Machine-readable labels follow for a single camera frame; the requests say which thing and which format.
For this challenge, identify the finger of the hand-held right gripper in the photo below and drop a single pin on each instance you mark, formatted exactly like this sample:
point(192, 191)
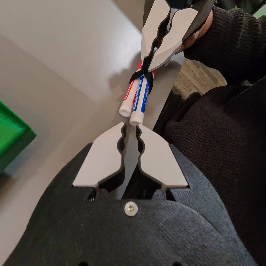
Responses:
point(174, 37)
point(153, 20)

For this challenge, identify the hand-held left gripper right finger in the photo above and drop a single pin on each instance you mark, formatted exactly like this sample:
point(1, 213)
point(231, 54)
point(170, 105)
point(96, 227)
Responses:
point(164, 166)

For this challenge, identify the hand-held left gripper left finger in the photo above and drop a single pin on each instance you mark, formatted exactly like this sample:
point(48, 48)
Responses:
point(99, 164)

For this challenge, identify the red dry-erase marker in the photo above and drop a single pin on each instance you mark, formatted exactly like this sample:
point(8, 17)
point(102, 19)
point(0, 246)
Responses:
point(154, 72)
point(128, 99)

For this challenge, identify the blue dry-erase marker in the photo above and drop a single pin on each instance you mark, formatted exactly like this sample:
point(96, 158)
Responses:
point(140, 104)

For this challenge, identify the green plastic bin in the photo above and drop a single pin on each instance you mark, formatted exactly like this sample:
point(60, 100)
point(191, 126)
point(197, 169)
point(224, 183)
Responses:
point(12, 135)

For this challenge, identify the person's right hand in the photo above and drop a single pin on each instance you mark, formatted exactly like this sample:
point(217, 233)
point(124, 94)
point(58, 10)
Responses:
point(199, 35)

